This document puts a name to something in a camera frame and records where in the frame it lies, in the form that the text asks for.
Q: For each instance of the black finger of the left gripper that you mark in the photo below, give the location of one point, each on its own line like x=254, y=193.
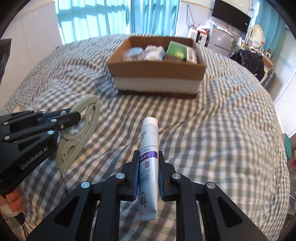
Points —
x=27, y=126

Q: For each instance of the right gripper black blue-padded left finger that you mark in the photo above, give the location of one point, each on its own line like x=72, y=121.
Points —
x=91, y=211

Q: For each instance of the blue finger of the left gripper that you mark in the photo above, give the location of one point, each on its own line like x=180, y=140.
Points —
x=41, y=116

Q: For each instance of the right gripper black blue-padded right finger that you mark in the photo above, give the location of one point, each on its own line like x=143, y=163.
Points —
x=203, y=211

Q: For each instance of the grey plastic folding hanger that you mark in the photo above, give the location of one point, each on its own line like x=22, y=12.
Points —
x=71, y=143

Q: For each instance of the white purple ointment tube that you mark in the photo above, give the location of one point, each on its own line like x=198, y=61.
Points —
x=148, y=192

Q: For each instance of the clear plastic cotton swab jar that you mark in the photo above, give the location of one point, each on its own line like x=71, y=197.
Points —
x=133, y=54

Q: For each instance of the green white medicine box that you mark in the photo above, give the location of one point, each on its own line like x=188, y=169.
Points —
x=180, y=53

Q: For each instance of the person's left hand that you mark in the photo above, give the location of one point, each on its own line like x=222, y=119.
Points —
x=13, y=203

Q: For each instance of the grey white checkered bedspread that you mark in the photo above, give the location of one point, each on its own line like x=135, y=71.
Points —
x=229, y=134

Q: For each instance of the green topped plastic stool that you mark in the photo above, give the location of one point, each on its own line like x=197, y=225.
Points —
x=287, y=145

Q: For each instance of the left turquoise curtain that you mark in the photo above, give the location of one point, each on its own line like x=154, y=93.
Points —
x=81, y=20

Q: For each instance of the turquoise curtain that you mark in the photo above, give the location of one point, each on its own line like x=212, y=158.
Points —
x=154, y=17
x=81, y=20
x=273, y=27

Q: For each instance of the brown cardboard box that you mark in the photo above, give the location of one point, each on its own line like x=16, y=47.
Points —
x=166, y=77

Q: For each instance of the white louvered wardrobe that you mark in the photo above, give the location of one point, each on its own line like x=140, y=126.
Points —
x=285, y=101

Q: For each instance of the middle turquoise curtain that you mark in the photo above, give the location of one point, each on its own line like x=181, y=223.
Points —
x=154, y=17

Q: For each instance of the black jacket on chair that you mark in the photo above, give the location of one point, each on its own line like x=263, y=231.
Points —
x=251, y=60

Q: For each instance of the white suitcase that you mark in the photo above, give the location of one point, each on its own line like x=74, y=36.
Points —
x=198, y=36

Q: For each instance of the silver small refrigerator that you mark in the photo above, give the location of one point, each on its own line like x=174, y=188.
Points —
x=220, y=40

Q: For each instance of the white oval vanity mirror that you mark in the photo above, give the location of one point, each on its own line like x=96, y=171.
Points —
x=256, y=35

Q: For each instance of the right turquoise curtain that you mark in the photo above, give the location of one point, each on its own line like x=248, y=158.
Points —
x=273, y=27

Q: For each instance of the black wall television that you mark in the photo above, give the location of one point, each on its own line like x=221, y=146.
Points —
x=231, y=15

